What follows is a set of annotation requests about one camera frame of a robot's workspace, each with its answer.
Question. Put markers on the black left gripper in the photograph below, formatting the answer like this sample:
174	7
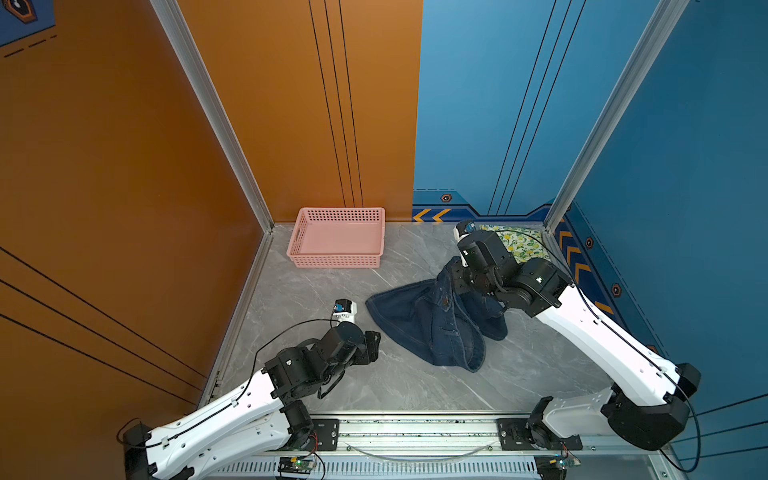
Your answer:
370	349

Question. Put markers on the dark navy skirt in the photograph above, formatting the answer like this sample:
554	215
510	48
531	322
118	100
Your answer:
438	324

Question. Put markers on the lemon print skirt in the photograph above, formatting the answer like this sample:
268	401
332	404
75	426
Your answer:
524	243

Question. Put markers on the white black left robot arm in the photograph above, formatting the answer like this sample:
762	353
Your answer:
264	413

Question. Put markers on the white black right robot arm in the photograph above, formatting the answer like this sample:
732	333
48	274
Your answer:
648	402

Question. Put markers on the pink perforated plastic basket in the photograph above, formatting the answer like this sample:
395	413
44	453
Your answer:
342	238

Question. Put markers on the green circuit board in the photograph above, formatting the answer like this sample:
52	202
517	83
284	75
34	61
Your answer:
300	467

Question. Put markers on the right circuit board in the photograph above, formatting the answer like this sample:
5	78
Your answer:
555	467

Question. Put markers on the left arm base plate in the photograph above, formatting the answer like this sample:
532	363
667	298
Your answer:
323	436

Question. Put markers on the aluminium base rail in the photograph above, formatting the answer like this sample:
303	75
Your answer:
448	446

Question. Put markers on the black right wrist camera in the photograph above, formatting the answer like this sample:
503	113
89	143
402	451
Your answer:
463	228

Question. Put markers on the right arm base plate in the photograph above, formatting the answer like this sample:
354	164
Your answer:
516	434

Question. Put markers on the aluminium left corner post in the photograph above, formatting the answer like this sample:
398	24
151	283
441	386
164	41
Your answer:
176	29

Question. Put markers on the aluminium corner post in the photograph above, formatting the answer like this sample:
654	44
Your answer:
661	24
176	29

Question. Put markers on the aluminium right corner post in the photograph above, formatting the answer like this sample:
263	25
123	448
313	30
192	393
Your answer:
661	24

